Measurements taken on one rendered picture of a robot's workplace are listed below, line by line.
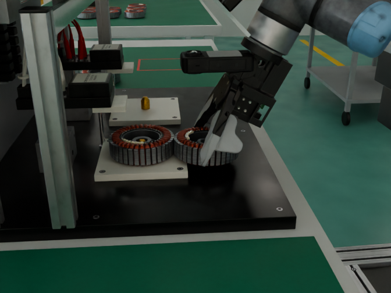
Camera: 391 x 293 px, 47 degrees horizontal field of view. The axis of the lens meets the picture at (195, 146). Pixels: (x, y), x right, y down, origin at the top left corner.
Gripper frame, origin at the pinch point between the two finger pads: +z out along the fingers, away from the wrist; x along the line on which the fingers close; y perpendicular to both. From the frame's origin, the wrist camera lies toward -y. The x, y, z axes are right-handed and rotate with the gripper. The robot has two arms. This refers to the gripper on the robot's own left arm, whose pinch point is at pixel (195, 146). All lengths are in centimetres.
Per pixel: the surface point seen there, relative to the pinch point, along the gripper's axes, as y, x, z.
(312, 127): 121, 203, 28
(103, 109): -16.6, -1.3, 0.0
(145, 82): -7, 58, 9
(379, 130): 158, 195, 9
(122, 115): -11.7, 21.7, 7.9
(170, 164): -3.1, -2.8, 3.6
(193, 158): -0.7, -5.0, 0.2
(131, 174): -8.6, -5.8, 6.6
